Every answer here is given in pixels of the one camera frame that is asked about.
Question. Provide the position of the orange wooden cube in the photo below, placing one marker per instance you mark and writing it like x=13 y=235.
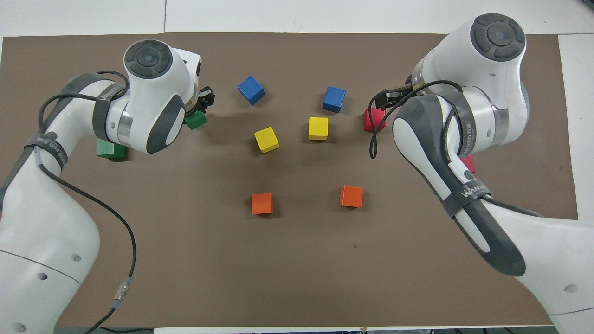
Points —
x=262 y=203
x=351 y=196

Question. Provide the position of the yellow wooden cube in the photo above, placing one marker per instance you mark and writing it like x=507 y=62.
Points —
x=318 y=128
x=266 y=139

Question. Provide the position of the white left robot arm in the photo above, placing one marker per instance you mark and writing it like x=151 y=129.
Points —
x=46 y=232

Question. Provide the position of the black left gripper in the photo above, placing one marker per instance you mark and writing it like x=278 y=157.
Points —
x=195 y=105

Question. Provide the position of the blue wooden cube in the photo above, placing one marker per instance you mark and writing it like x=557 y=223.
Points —
x=251 y=90
x=334 y=99

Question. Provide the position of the green wooden cube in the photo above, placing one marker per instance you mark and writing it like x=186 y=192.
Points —
x=196 y=121
x=111 y=150

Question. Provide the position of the brown table mat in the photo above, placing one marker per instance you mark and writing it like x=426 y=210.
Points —
x=297 y=278

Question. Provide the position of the red wooden cube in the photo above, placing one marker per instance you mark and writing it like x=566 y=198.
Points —
x=377 y=123
x=468 y=164

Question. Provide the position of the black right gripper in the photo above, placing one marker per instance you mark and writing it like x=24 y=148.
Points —
x=403 y=93

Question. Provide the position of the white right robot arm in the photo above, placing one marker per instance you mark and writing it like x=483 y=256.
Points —
x=547 y=241

